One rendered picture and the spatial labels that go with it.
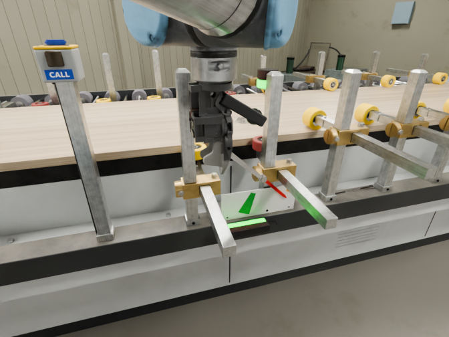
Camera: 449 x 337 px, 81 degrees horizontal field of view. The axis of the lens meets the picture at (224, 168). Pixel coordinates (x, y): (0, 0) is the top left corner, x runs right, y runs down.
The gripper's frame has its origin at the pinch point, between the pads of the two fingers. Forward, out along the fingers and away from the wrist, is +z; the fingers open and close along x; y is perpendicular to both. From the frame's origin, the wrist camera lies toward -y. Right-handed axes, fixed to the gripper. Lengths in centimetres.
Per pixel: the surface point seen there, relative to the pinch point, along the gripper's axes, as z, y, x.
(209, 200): 11.4, 3.0, -4.5
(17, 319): 76, 79, -35
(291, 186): 10.5, -20.9, -3.4
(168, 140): 5.7, 10.6, -37.2
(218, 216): 11.4, 2.5, 3.2
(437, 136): 1, -71, -4
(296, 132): 6, -38, -33
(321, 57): -13, -106, -122
